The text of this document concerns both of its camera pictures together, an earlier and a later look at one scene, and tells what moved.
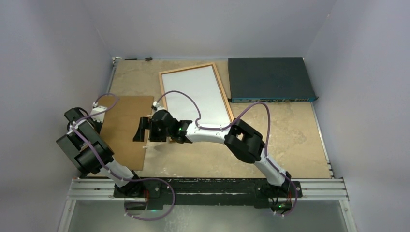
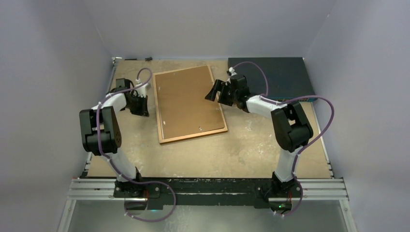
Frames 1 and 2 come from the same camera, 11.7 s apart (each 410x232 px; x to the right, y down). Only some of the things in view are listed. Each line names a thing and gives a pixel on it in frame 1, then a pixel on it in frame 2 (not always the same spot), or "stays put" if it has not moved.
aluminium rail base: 84,189 stays put
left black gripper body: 98,125 → 137,106
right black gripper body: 157,135 → 227,96
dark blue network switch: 270,79 stays put
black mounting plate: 209,193 stays put
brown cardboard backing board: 121,118 → 183,108
